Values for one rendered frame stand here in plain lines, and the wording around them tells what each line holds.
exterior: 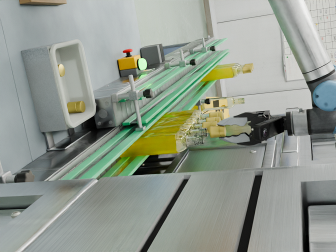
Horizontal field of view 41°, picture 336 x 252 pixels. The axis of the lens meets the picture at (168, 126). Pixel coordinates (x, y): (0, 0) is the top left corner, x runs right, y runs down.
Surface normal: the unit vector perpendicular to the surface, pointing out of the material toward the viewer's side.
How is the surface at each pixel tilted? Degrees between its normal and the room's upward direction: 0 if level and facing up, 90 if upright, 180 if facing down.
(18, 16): 0
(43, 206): 90
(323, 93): 88
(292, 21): 96
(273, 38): 90
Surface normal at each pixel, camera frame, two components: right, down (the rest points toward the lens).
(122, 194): -0.17, -0.96
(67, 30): 0.95, -0.09
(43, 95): -0.27, 0.28
